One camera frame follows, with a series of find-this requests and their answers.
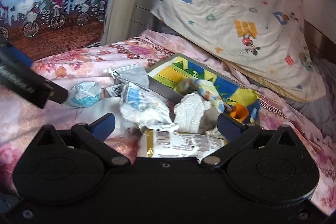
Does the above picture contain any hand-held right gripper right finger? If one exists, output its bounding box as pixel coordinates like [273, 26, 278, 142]
[201, 113, 300, 169]

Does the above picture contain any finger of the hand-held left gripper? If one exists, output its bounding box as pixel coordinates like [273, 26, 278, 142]
[0, 35, 33, 68]
[47, 81, 68, 104]

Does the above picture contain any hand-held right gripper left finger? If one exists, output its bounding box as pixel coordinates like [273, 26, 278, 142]
[35, 113, 131, 168]

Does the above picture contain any white blue packet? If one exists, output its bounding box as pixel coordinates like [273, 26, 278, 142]
[69, 81, 102, 108]

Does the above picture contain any white blue striped cloth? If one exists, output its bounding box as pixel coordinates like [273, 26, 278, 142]
[119, 82, 179, 133]

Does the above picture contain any grey zip pouch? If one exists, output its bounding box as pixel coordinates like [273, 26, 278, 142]
[103, 63, 149, 91]

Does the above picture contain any orange plastic piece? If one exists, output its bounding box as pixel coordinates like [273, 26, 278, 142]
[230, 104, 249, 121]

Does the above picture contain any small white barcode box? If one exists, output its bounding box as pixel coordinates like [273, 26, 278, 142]
[105, 84, 124, 99]

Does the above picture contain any multicoloured striped sock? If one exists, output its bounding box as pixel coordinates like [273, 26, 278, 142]
[178, 76, 227, 112]

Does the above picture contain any white knitted mitten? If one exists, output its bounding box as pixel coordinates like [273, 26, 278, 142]
[173, 93, 211, 133]

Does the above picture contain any pink floral bedsheet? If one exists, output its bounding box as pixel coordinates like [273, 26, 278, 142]
[0, 30, 336, 214]

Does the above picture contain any white and gold wipes packet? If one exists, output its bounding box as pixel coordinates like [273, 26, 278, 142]
[136, 129, 228, 159]

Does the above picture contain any grey blanket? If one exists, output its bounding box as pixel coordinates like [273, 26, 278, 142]
[297, 56, 336, 140]

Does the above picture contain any cartoon print white sheet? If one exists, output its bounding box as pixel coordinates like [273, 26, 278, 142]
[151, 0, 326, 104]

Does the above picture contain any grey ribbed panel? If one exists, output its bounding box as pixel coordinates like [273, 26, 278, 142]
[131, 0, 153, 28]

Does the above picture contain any brown wooden headboard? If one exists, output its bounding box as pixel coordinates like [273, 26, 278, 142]
[302, 20, 336, 57]

